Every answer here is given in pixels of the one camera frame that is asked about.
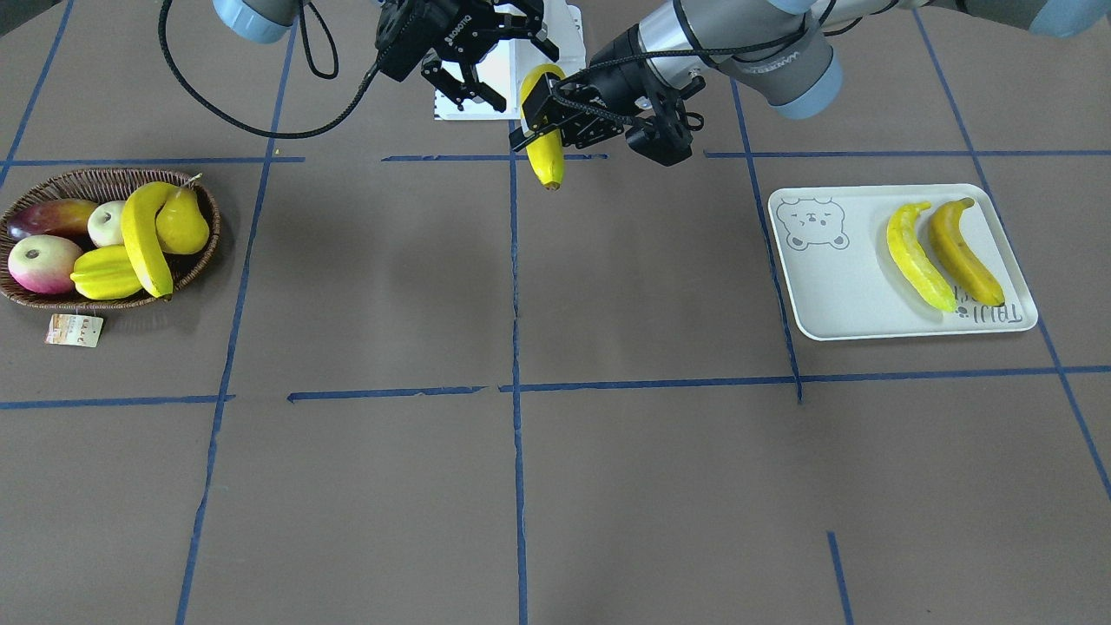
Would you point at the white rectangular plastic tray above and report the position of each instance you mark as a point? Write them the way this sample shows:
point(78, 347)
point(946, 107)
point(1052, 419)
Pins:
point(843, 283)

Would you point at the red orange mango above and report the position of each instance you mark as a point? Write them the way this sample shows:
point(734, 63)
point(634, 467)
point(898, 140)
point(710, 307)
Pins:
point(67, 218)

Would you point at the yellow pear in basket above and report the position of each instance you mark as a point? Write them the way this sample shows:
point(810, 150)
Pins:
point(180, 226)

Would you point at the white pedestal column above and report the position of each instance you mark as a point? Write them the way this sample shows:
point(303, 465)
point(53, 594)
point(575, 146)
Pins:
point(505, 67)

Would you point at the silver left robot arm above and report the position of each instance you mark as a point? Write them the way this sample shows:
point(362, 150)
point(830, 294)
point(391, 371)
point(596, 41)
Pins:
point(781, 49)

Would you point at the pale green apple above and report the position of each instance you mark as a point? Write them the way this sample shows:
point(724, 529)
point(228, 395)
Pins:
point(105, 224)

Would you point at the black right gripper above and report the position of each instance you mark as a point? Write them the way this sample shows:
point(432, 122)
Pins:
point(415, 39)

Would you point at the yellow banana front basket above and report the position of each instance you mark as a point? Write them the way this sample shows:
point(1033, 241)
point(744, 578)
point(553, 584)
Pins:
point(545, 154)

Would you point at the yellow starfruit in basket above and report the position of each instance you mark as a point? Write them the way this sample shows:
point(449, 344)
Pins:
point(105, 273)

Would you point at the woven wicker basket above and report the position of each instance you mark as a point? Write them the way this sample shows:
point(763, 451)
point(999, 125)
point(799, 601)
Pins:
point(102, 185)

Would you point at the yellow banana basket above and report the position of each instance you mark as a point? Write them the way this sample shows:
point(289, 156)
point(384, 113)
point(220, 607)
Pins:
point(545, 154)
point(140, 241)

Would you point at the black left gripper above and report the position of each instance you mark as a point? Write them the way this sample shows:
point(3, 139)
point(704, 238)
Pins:
point(613, 87)

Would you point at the paper tag on basket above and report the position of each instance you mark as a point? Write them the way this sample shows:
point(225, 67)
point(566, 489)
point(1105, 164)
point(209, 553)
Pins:
point(74, 329)

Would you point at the yellow banana moved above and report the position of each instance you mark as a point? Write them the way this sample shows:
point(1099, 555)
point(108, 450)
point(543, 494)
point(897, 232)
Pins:
point(913, 262)
point(956, 256)

